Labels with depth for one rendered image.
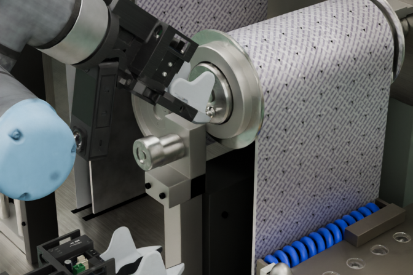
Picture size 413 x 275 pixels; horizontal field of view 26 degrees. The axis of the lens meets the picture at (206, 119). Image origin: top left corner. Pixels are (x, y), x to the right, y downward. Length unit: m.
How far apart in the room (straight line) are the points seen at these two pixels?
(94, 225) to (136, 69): 0.56
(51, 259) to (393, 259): 0.45
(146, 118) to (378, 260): 0.36
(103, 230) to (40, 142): 0.74
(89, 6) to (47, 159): 0.21
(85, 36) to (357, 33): 0.40
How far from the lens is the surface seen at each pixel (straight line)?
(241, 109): 1.03
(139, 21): 0.92
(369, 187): 1.26
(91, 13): 0.87
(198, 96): 1.00
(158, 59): 0.93
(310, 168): 1.14
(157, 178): 1.11
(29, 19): 0.83
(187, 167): 1.10
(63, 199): 1.52
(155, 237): 1.42
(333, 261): 1.16
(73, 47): 0.87
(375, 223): 1.20
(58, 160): 0.72
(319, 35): 1.10
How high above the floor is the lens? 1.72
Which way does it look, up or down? 28 degrees down
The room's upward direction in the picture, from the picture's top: straight up
